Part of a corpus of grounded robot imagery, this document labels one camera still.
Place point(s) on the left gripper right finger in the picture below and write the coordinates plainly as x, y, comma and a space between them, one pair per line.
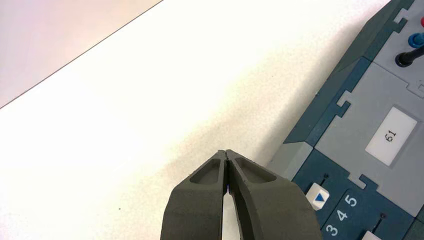
275, 212

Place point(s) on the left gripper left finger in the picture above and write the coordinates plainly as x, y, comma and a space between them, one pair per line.
195, 212

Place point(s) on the blue grey modular task box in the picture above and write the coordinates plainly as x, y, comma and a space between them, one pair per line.
364, 99

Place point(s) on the white slider knob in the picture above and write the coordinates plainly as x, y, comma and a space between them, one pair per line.
318, 198
370, 236

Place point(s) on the white number display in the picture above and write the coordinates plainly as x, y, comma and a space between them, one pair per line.
391, 136

